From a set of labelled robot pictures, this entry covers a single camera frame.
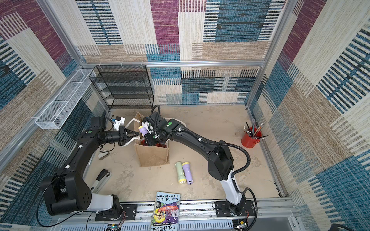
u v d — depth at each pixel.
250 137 0.86
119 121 0.76
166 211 0.71
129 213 0.73
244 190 0.67
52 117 0.70
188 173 0.83
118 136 0.71
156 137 0.61
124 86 1.09
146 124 0.73
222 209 0.73
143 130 0.78
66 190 0.41
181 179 0.81
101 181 0.81
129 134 0.74
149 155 0.87
